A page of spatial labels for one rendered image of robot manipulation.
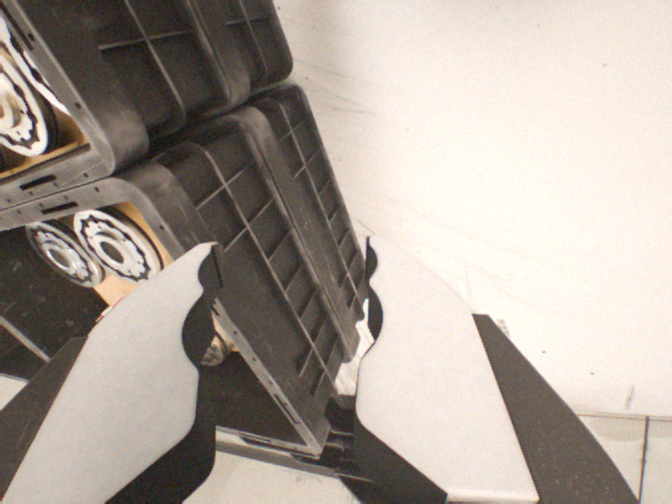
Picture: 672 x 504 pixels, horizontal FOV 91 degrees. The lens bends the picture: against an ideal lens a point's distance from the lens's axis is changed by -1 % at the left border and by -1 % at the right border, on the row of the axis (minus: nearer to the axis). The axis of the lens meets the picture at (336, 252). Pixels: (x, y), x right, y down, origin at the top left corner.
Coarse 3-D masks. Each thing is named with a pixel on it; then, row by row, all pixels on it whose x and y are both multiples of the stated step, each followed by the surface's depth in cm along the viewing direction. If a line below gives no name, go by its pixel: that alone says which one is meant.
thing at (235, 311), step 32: (64, 192) 20; (96, 192) 19; (128, 192) 18; (160, 192) 19; (0, 224) 25; (160, 224) 19; (192, 224) 20; (224, 288) 22; (224, 320) 23; (256, 320) 25; (256, 352) 25; (288, 384) 28; (288, 416) 29; (320, 416) 32; (320, 448) 32
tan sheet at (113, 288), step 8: (112, 280) 46; (120, 280) 46; (96, 288) 50; (104, 288) 49; (112, 288) 48; (120, 288) 47; (128, 288) 46; (104, 296) 50; (112, 296) 50; (120, 296) 49
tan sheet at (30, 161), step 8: (80, 136) 31; (72, 144) 32; (80, 144) 32; (56, 152) 34; (64, 152) 33; (32, 160) 36; (40, 160) 35; (16, 168) 38; (24, 168) 37; (0, 176) 40
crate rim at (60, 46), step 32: (0, 0) 14; (32, 0) 14; (64, 0) 15; (32, 32) 14; (64, 32) 15; (64, 64) 15; (96, 64) 16; (64, 96) 15; (96, 96) 16; (96, 128) 16; (128, 128) 17; (64, 160) 18; (96, 160) 17; (128, 160) 18; (0, 192) 23; (32, 192) 21
